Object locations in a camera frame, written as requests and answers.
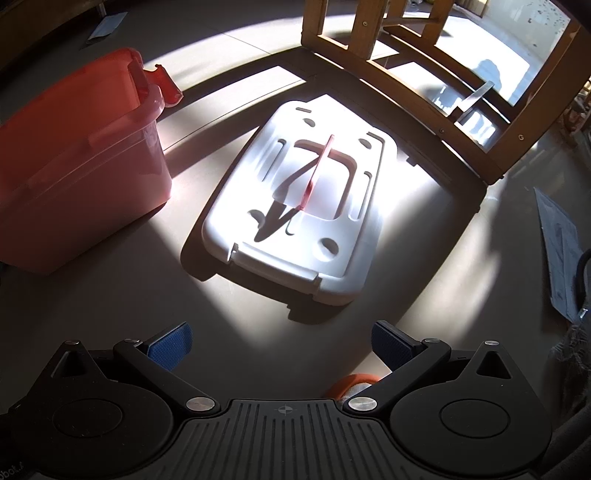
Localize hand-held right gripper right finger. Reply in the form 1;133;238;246
344;320;532;416

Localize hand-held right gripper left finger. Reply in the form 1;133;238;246
28;322;221;415

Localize orange toy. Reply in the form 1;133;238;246
323;373;384;402

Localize pink plastic storage bin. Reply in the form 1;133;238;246
0;47;184;276

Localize white printed paper sheets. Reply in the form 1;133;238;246
534;187;591;324

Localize grey metal strip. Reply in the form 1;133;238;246
456;82;496;123

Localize blue paper sheet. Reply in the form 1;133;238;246
88;11;127;42

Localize wooden cabinet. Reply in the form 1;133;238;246
0;0;112;70

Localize white bin lid red handle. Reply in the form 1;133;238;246
202;99;399;306

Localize black cable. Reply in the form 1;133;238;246
574;249;591;315

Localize wooden chair frame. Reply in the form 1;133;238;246
301;0;583;185

